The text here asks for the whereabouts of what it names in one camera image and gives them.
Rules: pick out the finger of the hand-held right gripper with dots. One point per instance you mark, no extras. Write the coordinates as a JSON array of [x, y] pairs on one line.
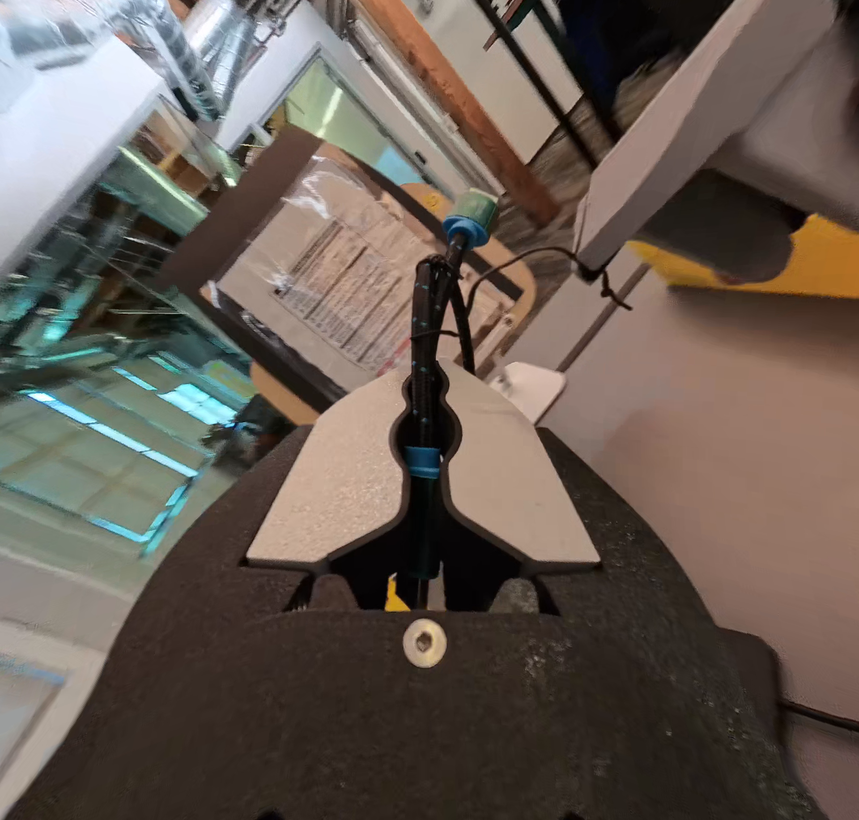
[[731, 229], [684, 95]]

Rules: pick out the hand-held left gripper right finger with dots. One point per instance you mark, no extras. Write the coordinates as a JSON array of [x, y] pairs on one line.
[[517, 491]]

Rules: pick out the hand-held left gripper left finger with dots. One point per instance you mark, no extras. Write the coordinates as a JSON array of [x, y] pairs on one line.
[[329, 484]]

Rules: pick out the yellow plastic bin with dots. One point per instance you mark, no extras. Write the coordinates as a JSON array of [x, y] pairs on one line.
[[832, 256]]

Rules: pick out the wooden table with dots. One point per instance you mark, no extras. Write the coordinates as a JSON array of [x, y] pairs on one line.
[[527, 1]]

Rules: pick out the instruction board with plastic cover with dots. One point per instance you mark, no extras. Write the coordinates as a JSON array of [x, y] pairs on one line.
[[349, 283]]

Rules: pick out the white rounded base plate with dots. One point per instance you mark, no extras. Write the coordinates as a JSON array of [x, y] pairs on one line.
[[537, 390]]

